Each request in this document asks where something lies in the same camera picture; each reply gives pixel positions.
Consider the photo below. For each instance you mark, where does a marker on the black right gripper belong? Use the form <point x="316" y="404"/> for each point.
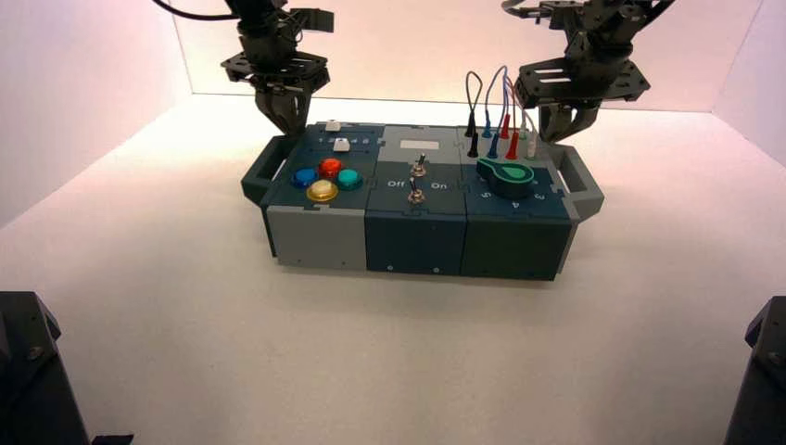
<point x="583" y="77"/>

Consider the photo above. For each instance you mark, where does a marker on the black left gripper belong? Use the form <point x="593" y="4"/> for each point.
<point x="273" y="67"/>

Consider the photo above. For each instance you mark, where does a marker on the dark green control panel box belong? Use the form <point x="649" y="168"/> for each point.
<point x="417" y="239"/>

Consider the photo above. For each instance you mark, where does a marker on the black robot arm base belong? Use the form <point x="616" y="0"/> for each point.
<point x="761" y="381"/>
<point x="37" y="381"/>

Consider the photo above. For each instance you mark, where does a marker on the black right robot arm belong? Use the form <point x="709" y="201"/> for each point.
<point x="608" y="15"/>

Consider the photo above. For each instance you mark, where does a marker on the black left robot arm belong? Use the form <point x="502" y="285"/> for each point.
<point x="258" y="12"/>

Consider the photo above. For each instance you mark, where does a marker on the white slider knob down arrow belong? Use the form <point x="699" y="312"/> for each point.
<point x="333" y="126"/>

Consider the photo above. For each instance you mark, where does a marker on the white slider knob up arrow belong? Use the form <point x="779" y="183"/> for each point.
<point x="341" y="145"/>

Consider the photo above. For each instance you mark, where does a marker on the blue dome push button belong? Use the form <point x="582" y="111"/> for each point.
<point x="304" y="178"/>

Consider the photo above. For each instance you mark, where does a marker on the red dome push button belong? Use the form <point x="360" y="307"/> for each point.
<point x="330" y="168"/>

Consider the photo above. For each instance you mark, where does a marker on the green rotary selector knob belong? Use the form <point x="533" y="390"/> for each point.
<point x="509" y="178"/>

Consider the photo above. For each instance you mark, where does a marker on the yellow dome push button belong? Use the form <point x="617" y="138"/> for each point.
<point x="322" y="191"/>

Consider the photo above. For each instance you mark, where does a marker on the teal dome push button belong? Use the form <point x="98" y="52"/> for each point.
<point x="349" y="179"/>

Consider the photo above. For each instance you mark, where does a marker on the white display window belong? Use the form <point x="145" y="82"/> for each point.
<point x="419" y="145"/>

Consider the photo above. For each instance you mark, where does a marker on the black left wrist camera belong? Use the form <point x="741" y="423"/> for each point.
<point x="313" y="19"/>

